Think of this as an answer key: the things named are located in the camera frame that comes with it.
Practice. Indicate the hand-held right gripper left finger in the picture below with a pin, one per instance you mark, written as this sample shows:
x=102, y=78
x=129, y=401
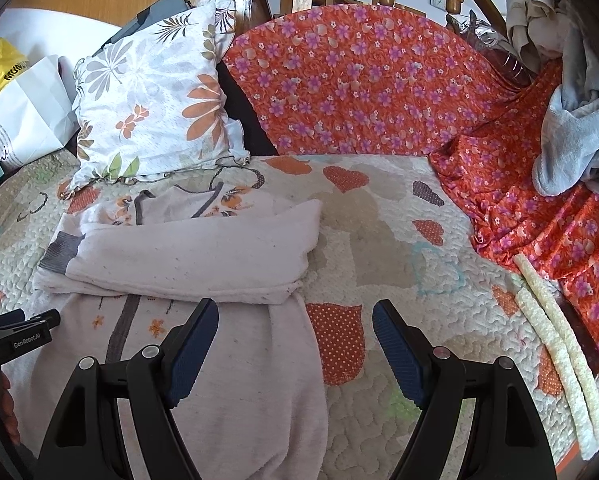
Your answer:
x=194, y=355

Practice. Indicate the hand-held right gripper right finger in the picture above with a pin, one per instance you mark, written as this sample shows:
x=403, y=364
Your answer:
x=397, y=355

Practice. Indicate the cream cloth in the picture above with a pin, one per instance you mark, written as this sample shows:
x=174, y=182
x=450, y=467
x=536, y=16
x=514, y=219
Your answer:
x=534, y=15

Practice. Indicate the silver foil bag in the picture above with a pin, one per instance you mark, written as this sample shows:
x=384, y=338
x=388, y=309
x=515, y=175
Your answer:
x=484, y=42

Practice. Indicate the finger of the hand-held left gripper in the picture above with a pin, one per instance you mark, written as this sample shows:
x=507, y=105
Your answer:
x=29, y=319

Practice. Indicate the grey towel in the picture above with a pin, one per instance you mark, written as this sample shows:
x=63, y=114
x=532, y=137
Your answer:
x=564, y=135

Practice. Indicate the person's left hand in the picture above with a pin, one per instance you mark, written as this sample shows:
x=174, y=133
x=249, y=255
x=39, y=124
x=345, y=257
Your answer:
x=8, y=405

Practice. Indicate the orange floral sheet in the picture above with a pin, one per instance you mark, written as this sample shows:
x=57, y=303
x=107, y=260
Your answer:
x=369, y=85

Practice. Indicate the white paper bag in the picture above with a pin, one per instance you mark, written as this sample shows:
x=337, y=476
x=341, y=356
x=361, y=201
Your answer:
x=34, y=110

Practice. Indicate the cream foam strip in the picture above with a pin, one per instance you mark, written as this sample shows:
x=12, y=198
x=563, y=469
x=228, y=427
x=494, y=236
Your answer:
x=554, y=355
x=567, y=330

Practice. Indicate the white floral pillow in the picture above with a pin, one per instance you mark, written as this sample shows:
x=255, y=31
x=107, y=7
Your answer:
x=154, y=85

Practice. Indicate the pale pink small garment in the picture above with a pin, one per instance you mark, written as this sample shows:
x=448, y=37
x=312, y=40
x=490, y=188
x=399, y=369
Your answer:
x=204, y=255

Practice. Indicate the quilted patchwork blanket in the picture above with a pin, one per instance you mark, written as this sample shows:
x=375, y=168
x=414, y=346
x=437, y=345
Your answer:
x=379, y=240

